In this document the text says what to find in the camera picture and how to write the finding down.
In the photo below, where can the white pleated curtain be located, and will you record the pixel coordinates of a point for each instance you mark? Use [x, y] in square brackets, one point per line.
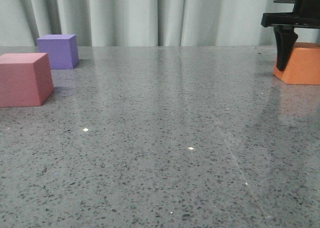
[102, 23]

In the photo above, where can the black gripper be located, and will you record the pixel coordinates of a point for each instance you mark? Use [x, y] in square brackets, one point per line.
[305, 14]

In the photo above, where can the orange foam cube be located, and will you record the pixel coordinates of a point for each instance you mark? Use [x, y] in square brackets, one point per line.
[303, 67]

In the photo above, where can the purple foam cube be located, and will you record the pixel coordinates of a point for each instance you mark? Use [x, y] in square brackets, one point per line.
[62, 50]

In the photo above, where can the pink foam cube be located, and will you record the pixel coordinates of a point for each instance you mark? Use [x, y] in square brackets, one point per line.
[25, 79]

